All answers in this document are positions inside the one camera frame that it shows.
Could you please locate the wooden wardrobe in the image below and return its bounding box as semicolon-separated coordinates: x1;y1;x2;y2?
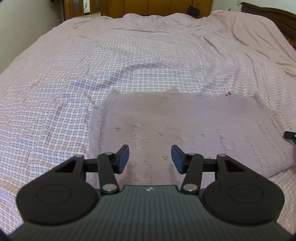
102;0;213;17

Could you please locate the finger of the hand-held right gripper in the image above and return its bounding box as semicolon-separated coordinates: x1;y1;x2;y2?
284;131;296;146

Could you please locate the wooden door with glass pane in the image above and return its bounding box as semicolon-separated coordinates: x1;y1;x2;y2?
69;0;84;13

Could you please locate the wooden door frame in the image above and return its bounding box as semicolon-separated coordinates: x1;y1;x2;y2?
62;0;107;21

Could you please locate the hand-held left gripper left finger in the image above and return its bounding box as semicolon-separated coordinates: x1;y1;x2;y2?
55;145;130;194

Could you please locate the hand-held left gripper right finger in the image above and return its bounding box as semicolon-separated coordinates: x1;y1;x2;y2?
171;145;246;194

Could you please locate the pink checked bedsheet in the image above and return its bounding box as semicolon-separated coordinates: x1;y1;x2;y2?
0;10;296;232

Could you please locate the dark wooden headboard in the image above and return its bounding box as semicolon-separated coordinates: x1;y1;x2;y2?
240;2;296;49

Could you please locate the purple knit cardigan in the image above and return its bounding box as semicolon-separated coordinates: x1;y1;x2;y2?
88;87;296;184

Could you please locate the black bag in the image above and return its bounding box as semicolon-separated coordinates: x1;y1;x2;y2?
187;6;201;17

